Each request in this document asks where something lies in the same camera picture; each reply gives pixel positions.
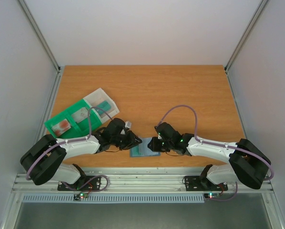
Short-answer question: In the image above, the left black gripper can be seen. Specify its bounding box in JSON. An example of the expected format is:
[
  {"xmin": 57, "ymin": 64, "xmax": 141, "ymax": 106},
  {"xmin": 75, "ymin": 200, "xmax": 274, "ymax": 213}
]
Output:
[{"xmin": 112, "ymin": 131, "xmax": 143, "ymax": 151}]

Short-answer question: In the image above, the teal card with stripe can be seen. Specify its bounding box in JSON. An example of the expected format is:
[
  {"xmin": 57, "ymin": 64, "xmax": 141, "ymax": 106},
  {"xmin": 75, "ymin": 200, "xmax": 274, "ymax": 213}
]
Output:
[{"xmin": 130, "ymin": 138, "xmax": 150, "ymax": 157}]

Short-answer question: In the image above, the teal card holder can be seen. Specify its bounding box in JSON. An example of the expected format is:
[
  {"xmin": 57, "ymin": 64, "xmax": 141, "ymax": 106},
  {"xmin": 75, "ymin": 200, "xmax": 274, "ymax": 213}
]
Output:
[{"xmin": 130, "ymin": 137, "xmax": 161, "ymax": 157}]

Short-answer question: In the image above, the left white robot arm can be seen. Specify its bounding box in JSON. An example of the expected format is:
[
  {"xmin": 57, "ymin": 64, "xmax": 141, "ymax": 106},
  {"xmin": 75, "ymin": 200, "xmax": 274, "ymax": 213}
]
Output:
[{"xmin": 20, "ymin": 118, "xmax": 142, "ymax": 190}]

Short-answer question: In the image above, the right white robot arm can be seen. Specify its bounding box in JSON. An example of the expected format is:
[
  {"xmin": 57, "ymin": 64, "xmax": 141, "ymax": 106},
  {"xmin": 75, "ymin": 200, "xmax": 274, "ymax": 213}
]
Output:
[{"xmin": 147, "ymin": 122, "xmax": 271, "ymax": 189}]

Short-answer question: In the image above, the teal card in bin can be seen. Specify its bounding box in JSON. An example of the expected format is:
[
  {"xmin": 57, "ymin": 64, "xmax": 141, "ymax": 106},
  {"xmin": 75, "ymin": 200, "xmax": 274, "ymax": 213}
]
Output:
[{"xmin": 96, "ymin": 100, "xmax": 111, "ymax": 113}]

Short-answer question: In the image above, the grey card in tray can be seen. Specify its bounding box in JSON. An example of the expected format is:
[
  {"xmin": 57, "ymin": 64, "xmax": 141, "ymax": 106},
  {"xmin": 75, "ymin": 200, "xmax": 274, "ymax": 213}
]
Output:
[{"xmin": 71, "ymin": 107, "xmax": 88, "ymax": 124}]

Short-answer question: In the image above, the red white card in tray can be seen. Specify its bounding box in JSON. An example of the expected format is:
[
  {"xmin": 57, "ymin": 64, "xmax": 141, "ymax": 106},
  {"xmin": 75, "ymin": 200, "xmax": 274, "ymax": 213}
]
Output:
[{"xmin": 51, "ymin": 119, "xmax": 71, "ymax": 137}]

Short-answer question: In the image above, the green plastic tray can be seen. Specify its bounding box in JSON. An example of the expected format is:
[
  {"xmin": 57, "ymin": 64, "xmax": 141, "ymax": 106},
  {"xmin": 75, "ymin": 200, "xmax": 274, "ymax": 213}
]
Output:
[{"xmin": 44, "ymin": 99, "xmax": 102, "ymax": 139}]

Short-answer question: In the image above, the white translucent plastic bin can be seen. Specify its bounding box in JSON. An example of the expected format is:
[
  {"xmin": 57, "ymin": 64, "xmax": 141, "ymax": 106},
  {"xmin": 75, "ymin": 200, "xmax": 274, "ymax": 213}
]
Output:
[{"xmin": 83, "ymin": 88, "xmax": 120, "ymax": 124}]

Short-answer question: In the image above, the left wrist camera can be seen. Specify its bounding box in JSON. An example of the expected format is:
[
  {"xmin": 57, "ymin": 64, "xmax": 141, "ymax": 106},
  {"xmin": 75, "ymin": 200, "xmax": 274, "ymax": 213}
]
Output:
[{"xmin": 125, "ymin": 121, "xmax": 132, "ymax": 129}]

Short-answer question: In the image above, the aluminium front rail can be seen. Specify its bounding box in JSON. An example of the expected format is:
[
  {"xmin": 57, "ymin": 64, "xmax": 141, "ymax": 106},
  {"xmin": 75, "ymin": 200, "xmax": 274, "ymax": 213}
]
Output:
[{"xmin": 11, "ymin": 167, "xmax": 274, "ymax": 194}]

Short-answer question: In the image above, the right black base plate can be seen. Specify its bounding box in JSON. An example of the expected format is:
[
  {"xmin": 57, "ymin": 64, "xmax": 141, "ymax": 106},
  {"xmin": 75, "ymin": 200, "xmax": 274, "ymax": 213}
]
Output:
[{"xmin": 182, "ymin": 176, "xmax": 228, "ymax": 191}]

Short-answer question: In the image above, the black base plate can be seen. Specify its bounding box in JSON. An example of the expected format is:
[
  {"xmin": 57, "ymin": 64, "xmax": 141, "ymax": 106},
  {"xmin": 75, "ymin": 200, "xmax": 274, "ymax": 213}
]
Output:
[
  {"xmin": 57, "ymin": 176, "xmax": 102, "ymax": 191},
  {"xmin": 182, "ymin": 176, "xmax": 228, "ymax": 191}
]

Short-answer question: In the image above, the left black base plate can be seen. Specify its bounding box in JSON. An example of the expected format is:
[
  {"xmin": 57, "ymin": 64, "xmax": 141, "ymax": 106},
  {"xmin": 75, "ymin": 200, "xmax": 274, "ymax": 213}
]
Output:
[{"xmin": 57, "ymin": 176, "xmax": 102, "ymax": 191}]

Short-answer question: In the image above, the grey slotted cable duct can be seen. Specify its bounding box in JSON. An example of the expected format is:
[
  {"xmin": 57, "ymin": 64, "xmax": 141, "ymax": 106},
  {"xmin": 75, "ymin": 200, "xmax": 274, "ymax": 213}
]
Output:
[{"xmin": 22, "ymin": 193, "xmax": 204, "ymax": 204}]

